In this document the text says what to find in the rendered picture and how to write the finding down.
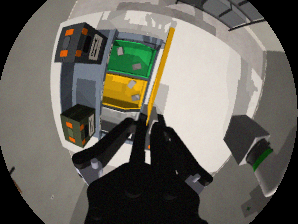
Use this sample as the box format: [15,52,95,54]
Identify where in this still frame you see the grey open bin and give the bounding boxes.
[101,104,141,132]

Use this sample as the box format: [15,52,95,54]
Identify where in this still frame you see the yellow long bar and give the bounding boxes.
[147,27,175,124]

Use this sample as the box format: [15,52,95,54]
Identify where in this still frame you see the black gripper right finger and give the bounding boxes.
[149,106,213,200]

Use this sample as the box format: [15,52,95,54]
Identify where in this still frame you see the grey metal shelf rack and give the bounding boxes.
[60,28,166,140]

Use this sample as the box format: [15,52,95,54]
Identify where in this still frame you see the green open bin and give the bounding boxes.
[107,40,157,78]

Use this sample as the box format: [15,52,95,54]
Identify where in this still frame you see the yellow bin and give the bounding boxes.
[102,72,148,109]

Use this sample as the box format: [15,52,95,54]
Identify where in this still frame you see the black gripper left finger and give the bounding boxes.
[72,104,148,198]

